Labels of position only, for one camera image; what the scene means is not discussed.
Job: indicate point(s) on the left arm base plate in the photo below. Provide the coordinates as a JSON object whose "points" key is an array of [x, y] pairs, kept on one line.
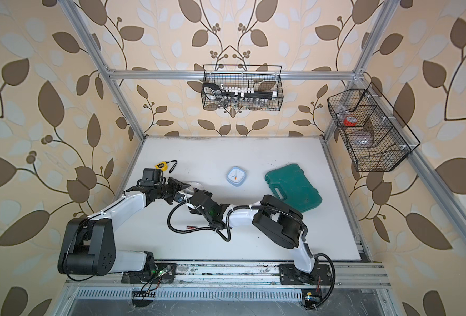
{"points": [[154, 272]]}

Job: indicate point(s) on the yellow tape measure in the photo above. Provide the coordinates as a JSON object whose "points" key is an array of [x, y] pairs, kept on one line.
{"points": [[167, 165]]}

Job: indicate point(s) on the right black wire basket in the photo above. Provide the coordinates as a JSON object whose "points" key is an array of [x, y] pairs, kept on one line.
{"points": [[394, 140]]}

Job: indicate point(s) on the aluminium front rail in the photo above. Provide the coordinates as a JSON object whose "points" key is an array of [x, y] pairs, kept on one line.
{"points": [[267, 274]]}

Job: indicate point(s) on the clear plastic bag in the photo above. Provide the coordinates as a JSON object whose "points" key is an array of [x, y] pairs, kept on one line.
{"points": [[360, 138]]}

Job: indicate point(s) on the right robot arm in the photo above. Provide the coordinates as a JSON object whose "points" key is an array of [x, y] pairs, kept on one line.
{"points": [[279, 222]]}

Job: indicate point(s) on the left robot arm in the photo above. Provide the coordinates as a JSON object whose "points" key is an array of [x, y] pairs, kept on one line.
{"points": [[89, 247]]}

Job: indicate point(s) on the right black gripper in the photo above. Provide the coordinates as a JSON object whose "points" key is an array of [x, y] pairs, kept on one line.
{"points": [[208, 193]]}

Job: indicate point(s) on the green plastic case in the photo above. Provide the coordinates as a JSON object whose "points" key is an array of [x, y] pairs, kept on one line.
{"points": [[290, 185]]}

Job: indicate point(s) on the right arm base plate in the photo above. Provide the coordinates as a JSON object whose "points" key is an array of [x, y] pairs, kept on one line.
{"points": [[320, 275]]}

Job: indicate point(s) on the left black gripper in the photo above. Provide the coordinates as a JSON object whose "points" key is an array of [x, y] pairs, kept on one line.
{"points": [[176, 186]]}

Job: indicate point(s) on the back black wire basket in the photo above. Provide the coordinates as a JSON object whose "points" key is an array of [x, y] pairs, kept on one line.
{"points": [[242, 86]]}

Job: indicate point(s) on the light blue alarm clock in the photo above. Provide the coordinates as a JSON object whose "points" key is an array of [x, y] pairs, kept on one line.
{"points": [[236, 176]]}

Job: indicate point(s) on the black wire basket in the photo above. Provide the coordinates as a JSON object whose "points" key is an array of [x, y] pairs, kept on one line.
{"points": [[242, 86], [394, 140]]}

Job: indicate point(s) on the socket bit rail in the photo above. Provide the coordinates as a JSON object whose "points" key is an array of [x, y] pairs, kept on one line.
{"points": [[251, 93]]}

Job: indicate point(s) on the black handled scissors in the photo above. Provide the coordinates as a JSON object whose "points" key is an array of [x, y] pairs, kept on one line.
{"points": [[215, 92]]}

